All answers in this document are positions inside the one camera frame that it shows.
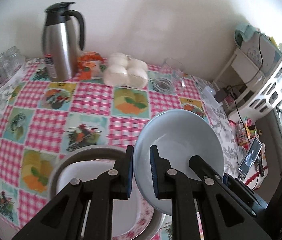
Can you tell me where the upturned drinking glass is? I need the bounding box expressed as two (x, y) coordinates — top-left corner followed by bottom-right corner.
(5, 46), (25, 72)
(0, 53), (13, 80)

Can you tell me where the clear glass mug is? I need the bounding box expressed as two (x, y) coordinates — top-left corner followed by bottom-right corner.
(162, 57), (185, 93)

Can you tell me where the white square bowl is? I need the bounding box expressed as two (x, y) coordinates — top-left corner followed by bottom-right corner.
(56, 159), (142, 238)

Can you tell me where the glass ashtray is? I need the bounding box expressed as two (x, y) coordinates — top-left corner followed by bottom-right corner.
(153, 78), (174, 95)

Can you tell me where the black charging cable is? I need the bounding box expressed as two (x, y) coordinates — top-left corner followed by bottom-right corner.
(226, 33), (267, 140)

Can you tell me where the bag of steamed buns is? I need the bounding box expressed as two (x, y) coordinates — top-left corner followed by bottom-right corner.
(103, 53), (149, 89)

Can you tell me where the checkered picture tablecloth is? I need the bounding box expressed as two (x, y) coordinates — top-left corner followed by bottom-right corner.
(0, 57), (222, 240)

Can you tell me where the small white blue bowl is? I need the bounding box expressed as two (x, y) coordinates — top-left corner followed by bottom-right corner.
(133, 109), (224, 215)

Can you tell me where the white shelf unit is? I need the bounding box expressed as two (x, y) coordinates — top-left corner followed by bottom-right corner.
(213, 28), (282, 122)

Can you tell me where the orange snack packet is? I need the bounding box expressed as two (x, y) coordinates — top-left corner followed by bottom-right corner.
(78, 51), (106, 81)

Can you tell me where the black power adapter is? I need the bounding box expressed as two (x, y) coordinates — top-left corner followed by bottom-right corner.
(214, 87), (231, 103)

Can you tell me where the colourful candy packet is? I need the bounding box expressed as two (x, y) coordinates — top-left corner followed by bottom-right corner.
(235, 121), (250, 150)

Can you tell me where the large stainless steel basin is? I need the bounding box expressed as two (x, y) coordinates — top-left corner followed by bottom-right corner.
(48, 145), (164, 239)

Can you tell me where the stainless steel thermos jug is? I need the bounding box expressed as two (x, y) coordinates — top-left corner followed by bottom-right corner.
(42, 2), (85, 82)

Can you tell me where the clear plastic box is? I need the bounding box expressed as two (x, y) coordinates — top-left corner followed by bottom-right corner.
(202, 86), (223, 109)

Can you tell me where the floral rimmed round plate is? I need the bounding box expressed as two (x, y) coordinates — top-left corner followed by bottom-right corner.
(112, 188), (154, 239)

